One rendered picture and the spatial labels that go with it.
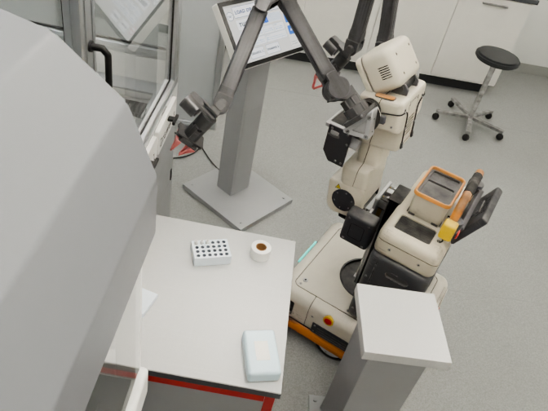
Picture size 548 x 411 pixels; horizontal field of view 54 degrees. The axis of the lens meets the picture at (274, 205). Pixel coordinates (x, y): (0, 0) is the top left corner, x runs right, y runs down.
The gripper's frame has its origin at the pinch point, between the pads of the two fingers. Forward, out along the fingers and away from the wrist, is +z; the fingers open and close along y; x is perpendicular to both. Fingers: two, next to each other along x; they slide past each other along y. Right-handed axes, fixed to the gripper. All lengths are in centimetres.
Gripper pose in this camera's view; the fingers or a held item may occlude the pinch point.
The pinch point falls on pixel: (175, 150)
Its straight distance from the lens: 195.9
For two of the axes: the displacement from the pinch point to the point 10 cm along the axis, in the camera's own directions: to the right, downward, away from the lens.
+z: -6.7, 5.4, 5.0
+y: -7.4, -4.7, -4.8
